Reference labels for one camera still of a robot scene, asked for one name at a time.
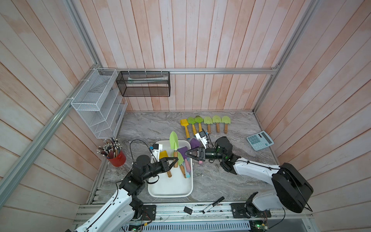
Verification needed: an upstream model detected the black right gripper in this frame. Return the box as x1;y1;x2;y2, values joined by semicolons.
186;147;226;164

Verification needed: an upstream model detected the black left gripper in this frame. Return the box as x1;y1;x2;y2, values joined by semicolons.
141;157;178;181

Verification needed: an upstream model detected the large green shovel blade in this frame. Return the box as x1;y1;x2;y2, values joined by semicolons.
169;131;179;157

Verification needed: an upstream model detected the white plastic storage box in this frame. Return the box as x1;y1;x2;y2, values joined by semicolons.
147;140;194;198

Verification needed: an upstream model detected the yellow square shovel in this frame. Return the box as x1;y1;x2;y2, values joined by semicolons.
180;119;190;140

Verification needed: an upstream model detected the green shovel yellow handle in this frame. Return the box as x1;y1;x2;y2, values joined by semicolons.
187;117;197;135

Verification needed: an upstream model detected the green shovel orange handle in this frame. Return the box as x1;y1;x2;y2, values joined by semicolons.
194;116;203;132

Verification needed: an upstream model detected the green shovel wooden handle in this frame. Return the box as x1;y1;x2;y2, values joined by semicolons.
203;117;213;134
221;116;231;134
212;115;221;133

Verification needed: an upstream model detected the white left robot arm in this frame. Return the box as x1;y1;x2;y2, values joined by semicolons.
75;155;178;232

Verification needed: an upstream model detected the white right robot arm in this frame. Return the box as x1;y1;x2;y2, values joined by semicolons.
185;136;314;218

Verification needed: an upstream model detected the small black square block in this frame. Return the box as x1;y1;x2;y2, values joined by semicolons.
183;206;193;215

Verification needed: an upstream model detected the black marker pen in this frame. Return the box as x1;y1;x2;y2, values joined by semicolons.
202;196;225;214

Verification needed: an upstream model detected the red pencil cup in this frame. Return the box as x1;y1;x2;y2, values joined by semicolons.
109;151;127;167

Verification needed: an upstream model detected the light blue calculator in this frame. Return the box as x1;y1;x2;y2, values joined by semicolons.
246;131;274;151

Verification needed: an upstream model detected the green trowel wooden handle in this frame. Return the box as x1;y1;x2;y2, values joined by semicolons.
177;151;186;178

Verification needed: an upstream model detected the purple shovel pink handle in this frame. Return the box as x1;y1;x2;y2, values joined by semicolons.
177;147;191;173

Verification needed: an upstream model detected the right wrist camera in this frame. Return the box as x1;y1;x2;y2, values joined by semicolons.
195;130;208;148

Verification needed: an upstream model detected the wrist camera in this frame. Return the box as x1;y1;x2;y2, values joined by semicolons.
150;143;163;160
195;130;208;148

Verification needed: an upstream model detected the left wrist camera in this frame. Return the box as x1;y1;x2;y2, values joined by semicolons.
150;143;163;160

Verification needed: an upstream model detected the black wire mesh basket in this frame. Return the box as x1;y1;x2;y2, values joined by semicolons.
116;71;171;97

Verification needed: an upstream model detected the white wire mesh shelf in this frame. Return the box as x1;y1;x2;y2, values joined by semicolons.
71;69;128;139

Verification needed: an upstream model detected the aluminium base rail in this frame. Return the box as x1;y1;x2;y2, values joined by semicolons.
75;200;314;232

